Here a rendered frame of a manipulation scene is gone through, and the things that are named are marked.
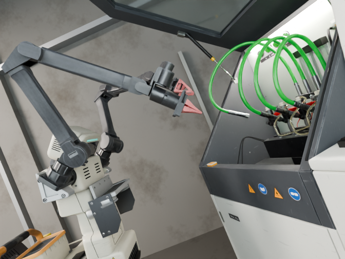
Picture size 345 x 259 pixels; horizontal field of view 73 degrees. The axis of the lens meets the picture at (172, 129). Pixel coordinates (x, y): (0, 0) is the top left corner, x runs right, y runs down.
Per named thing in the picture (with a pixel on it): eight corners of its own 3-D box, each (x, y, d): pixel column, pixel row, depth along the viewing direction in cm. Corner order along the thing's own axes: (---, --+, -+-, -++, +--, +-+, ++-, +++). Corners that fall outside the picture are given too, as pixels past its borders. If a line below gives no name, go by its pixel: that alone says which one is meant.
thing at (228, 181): (213, 195, 121) (201, 166, 121) (220, 191, 122) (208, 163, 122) (321, 226, 62) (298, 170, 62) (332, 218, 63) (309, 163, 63)
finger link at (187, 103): (205, 106, 86) (181, 96, 86) (198, 124, 86) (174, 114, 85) (202, 108, 93) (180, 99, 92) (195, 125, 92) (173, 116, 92)
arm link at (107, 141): (102, 102, 157) (90, 96, 150) (116, 89, 152) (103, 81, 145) (115, 156, 131) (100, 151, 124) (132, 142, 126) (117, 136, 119)
